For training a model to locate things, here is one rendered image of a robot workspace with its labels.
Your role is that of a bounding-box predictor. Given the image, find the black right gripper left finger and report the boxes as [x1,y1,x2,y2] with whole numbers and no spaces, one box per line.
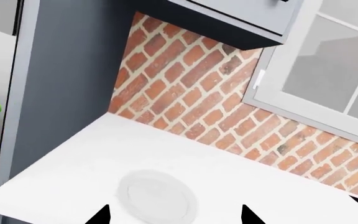
[85,203,111,224]

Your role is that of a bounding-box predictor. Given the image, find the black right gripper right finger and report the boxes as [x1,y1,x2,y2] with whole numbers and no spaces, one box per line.
[241,203,267,224]

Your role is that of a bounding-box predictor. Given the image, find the white round plate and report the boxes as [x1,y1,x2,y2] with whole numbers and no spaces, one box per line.
[117,169,198,223]

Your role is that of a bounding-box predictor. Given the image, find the tall grey cabinet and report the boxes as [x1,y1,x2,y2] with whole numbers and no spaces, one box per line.
[0,0,136,224]

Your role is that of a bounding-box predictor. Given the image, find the white window latch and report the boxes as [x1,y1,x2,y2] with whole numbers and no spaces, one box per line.
[252,69,267,90]

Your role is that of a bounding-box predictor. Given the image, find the white framed window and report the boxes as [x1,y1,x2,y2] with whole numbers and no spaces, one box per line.
[242,0,358,149]

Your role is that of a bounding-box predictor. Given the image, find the grey wall cabinet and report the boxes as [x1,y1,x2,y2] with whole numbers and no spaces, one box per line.
[134,0,306,51]

